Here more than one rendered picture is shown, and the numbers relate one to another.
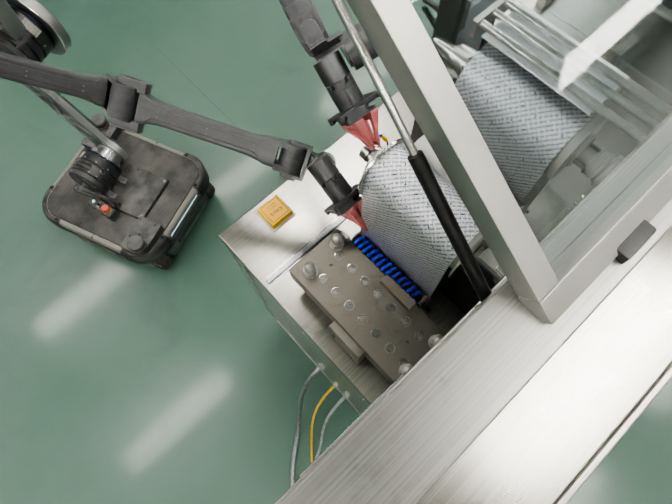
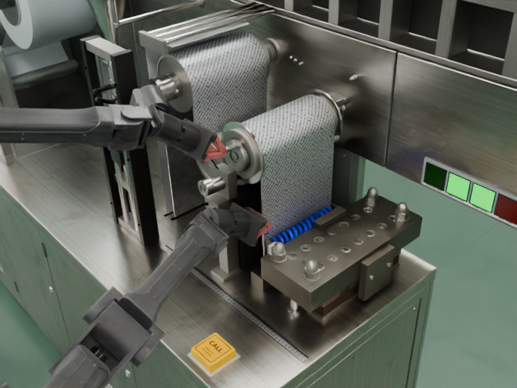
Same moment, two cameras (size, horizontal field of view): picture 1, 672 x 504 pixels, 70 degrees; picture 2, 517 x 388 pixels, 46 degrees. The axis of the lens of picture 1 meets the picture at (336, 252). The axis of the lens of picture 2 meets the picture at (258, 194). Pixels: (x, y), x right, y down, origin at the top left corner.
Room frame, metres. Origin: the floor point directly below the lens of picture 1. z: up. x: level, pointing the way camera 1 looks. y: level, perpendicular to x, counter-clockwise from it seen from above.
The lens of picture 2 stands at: (0.52, 1.09, 1.93)
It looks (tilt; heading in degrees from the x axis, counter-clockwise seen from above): 34 degrees down; 268
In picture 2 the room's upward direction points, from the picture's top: 2 degrees counter-clockwise
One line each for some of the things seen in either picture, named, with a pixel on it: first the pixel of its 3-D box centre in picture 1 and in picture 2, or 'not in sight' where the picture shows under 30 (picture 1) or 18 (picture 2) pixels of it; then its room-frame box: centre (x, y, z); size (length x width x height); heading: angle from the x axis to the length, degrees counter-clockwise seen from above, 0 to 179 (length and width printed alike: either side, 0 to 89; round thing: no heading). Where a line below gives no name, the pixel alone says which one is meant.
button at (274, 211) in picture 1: (275, 211); (213, 352); (0.60, 0.16, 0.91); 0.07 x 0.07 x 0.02; 39
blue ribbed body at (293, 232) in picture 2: (388, 268); (304, 227); (0.37, -0.12, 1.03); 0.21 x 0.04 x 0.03; 39
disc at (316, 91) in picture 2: (475, 249); (319, 117); (0.32, -0.27, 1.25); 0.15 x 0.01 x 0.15; 129
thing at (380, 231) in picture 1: (398, 249); (298, 195); (0.39, -0.14, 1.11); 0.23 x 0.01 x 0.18; 39
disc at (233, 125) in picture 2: (384, 167); (241, 152); (0.52, -0.11, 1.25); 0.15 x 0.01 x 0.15; 129
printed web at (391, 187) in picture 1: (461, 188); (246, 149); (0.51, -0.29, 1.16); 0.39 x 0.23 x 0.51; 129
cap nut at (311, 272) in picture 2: (309, 268); (311, 268); (0.38, 0.06, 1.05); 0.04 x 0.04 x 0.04
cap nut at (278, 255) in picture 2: (336, 240); (278, 250); (0.44, 0.00, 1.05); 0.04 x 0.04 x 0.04
